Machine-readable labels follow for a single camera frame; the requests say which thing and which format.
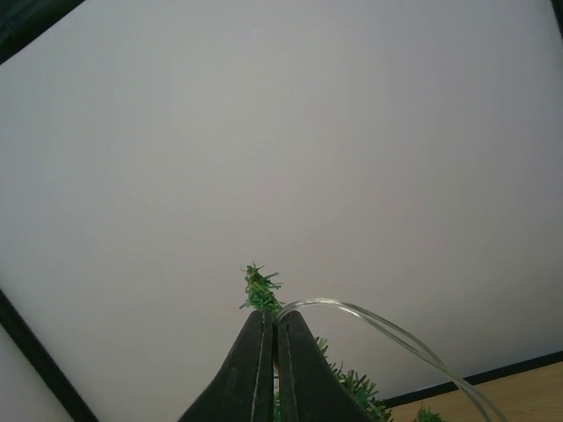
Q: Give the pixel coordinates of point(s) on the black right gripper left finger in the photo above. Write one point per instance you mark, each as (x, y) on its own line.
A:
(243, 388)

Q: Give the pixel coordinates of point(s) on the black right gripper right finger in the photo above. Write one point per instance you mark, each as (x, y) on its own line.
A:
(309, 391)

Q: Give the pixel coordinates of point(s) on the small green christmas tree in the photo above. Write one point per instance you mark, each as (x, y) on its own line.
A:
(260, 289)

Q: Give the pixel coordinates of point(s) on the black enclosure frame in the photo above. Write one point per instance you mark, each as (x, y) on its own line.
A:
(404, 156)

